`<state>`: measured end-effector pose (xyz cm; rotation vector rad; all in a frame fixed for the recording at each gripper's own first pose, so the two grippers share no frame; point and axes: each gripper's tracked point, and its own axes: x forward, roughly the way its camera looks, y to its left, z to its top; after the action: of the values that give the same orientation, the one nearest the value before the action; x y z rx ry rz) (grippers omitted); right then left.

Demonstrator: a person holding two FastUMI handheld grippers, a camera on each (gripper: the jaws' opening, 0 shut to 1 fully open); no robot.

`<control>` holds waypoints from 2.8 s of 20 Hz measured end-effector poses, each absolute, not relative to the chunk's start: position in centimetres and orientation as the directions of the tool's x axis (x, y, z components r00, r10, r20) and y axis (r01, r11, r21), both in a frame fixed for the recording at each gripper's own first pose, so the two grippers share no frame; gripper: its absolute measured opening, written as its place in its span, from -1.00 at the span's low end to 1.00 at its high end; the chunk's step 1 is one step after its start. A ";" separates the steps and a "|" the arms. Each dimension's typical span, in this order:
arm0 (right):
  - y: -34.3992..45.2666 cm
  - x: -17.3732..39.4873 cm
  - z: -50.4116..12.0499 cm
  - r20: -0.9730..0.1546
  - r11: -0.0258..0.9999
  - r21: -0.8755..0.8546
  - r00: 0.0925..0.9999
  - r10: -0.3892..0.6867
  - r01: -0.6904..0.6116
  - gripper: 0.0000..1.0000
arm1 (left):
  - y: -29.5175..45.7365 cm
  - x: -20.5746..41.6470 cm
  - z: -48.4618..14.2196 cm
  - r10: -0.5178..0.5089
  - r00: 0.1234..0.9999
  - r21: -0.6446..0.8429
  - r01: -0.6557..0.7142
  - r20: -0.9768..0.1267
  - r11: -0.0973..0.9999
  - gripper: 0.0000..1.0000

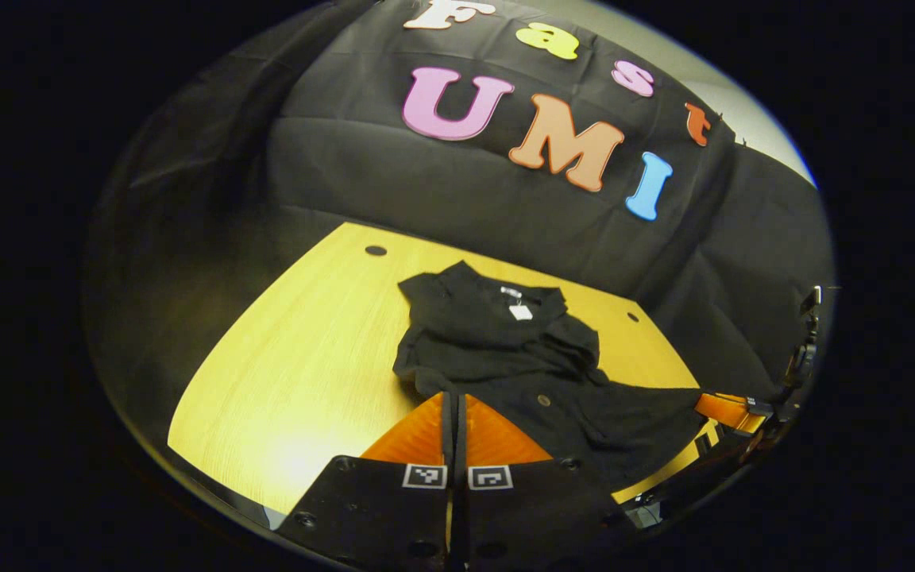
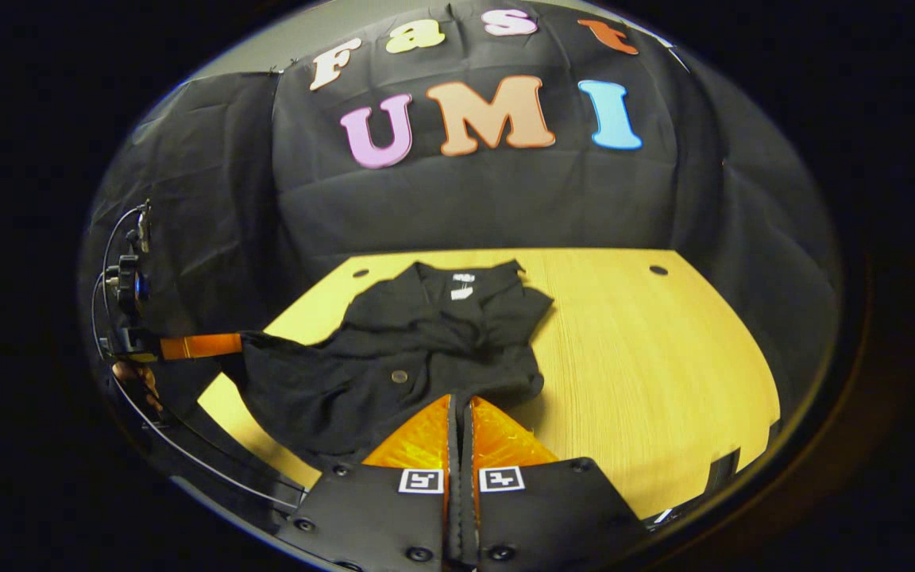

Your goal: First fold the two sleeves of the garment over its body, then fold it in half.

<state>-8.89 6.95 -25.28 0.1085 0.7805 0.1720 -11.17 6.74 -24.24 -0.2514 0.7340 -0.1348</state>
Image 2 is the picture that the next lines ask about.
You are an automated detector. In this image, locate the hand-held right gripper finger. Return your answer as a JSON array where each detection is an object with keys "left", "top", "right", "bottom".
[
  {"left": 279, "top": 395, "right": 459, "bottom": 572},
  {"left": 460, "top": 395, "right": 653, "bottom": 570}
]

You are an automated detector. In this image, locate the black button shirt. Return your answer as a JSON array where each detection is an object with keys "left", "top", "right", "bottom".
[{"left": 223, "top": 260, "right": 555, "bottom": 471}]

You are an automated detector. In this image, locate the black cable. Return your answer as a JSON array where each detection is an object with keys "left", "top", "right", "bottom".
[{"left": 91, "top": 205, "right": 307, "bottom": 509}]

